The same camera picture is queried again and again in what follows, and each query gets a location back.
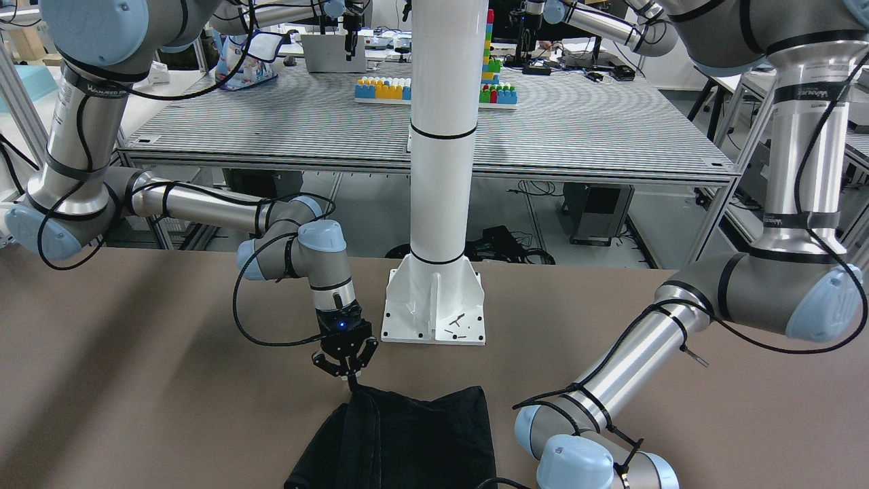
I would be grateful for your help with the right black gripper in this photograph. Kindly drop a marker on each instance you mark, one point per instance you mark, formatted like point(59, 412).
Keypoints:
point(326, 360)

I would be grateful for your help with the black t-shirt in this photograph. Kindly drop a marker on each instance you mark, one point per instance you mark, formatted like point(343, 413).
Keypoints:
point(381, 439)

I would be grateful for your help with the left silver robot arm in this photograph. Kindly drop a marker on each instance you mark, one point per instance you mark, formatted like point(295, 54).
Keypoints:
point(793, 281)

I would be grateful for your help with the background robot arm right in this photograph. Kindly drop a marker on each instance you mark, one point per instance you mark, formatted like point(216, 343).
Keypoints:
point(649, 35)

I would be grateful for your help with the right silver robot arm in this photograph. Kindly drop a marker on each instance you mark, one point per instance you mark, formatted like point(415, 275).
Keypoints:
point(77, 195)

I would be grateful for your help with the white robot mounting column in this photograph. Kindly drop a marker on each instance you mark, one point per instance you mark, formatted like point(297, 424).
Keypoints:
point(435, 296)

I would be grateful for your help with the blue white plastic bag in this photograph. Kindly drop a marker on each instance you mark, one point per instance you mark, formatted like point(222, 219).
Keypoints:
point(237, 70)

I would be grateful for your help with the colourful toy block stack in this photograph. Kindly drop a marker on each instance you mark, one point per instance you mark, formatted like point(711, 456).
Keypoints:
point(450, 59)

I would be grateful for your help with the striped aluminium workbench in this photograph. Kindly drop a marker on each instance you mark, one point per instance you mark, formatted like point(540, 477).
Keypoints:
point(564, 128)

